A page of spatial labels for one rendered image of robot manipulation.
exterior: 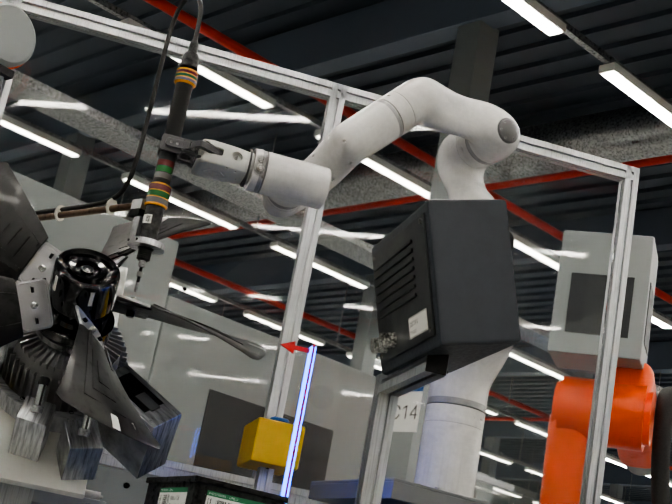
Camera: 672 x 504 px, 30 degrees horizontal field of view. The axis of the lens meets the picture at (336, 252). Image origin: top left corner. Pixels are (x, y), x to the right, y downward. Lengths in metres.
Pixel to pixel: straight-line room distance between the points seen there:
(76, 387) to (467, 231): 0.75
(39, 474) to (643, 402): 4.18
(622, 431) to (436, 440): 3.67
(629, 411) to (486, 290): 4.51
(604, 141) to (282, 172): 9.67
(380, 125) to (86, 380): 0.82
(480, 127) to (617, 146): 9.36
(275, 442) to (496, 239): 1.06
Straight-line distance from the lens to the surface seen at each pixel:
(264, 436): 2.56
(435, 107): 2.61
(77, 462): 2.27
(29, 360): 2.35
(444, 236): 1.60
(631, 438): 6.12
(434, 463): 2.47
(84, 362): 2.13
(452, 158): 2.68
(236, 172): 2.40
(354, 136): 2.49
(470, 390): 2.50
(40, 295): 2.30
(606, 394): 3.38
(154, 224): 2.36
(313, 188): 2.42
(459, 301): 1.59
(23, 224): 2.42
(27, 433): 2.28
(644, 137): 11.76
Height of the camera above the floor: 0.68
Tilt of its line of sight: 17 degrees up
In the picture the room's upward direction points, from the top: 11 degrees clockwise
